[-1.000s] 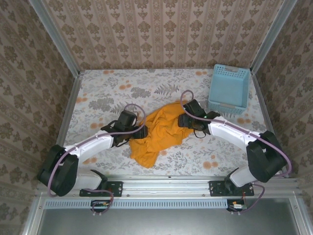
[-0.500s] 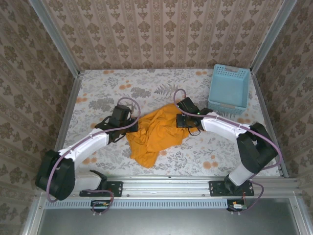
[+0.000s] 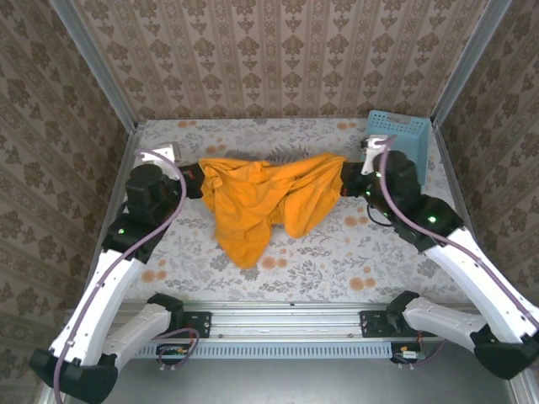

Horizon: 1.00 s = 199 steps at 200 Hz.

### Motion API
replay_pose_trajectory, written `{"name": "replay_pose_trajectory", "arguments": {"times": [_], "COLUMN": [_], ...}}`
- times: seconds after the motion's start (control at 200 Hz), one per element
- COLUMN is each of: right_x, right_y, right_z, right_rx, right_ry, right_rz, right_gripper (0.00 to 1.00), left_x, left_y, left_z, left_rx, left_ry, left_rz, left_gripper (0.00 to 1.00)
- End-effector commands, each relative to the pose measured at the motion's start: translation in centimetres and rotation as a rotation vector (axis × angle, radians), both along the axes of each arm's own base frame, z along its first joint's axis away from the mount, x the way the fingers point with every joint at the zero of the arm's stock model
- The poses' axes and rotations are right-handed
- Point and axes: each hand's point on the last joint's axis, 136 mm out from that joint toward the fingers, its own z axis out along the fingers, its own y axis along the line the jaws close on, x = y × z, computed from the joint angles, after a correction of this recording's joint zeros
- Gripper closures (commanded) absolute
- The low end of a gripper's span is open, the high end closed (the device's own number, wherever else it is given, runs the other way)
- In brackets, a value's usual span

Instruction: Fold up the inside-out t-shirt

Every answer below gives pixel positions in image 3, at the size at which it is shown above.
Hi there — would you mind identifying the orange t-shirt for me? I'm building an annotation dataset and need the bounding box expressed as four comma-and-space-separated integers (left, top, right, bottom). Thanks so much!
197, 151, 349, 270

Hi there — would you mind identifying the light blue plastic basket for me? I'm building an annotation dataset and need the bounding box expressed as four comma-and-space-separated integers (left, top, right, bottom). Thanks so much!
364, 109, 432, 186

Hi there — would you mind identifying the floral table cover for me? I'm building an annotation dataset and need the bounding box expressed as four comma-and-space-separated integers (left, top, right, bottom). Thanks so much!
96, 118, 483, 304

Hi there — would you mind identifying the small circuit board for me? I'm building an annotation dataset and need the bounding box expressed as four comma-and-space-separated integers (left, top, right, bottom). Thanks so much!
157, 343, 191, 365
390, 341, 427, 364

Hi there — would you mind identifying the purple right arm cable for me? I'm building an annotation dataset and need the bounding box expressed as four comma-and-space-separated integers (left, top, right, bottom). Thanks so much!
370, 135, 539, 371

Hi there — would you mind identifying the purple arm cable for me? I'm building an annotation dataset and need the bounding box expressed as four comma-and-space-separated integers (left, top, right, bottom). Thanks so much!
53, 149, 200, 399
370, 135, 539, 371

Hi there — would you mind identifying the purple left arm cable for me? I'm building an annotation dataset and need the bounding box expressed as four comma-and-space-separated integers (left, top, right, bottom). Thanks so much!
53, 149, 200, 399

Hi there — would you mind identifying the aluminium frame post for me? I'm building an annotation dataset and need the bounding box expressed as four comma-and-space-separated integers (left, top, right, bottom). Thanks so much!
431, 0, 513, 127
49, 0, 140, 134

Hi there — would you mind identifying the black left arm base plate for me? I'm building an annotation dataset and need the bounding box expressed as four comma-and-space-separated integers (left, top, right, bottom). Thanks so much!
183, 311, 211, 338

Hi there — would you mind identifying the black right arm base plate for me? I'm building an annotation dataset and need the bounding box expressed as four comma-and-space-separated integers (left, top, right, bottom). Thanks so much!
360, 310, 392, 338

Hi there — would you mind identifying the aluminium mounting rail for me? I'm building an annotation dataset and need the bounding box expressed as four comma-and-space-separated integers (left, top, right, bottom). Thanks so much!
113, 300, 477, 343

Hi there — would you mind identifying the grey slotted cable duct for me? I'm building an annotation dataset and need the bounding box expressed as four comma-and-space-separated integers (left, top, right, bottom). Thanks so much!
134, 341, 395, 359

